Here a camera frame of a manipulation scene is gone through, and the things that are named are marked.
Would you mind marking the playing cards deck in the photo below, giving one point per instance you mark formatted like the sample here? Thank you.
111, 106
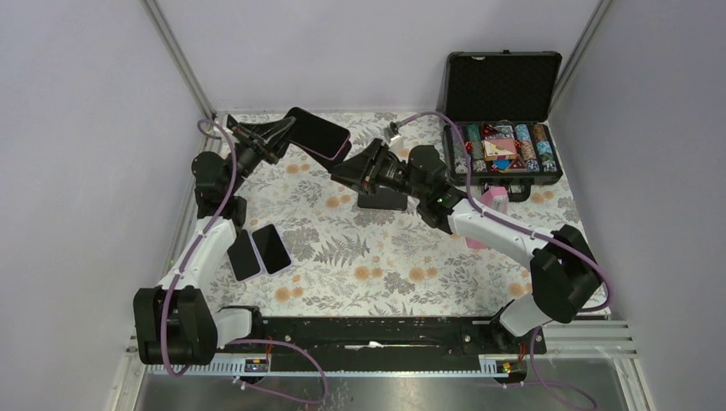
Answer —
500, 149

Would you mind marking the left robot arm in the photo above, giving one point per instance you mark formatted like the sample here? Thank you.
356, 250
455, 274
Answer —
174, 326

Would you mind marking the phone in purple case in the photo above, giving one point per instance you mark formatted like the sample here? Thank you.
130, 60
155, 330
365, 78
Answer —
243, 257

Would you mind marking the pink box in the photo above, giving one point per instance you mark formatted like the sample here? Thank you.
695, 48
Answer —
496, 198

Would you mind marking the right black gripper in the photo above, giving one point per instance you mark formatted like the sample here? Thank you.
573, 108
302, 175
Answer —
364, 169

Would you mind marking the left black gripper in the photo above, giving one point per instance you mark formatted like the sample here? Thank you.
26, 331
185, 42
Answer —
274, 134

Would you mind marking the black poker chip case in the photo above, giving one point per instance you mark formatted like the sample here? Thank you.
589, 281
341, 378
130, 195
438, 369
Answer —
490, 95

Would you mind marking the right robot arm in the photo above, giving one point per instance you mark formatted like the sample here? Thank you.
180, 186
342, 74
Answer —
563, 270

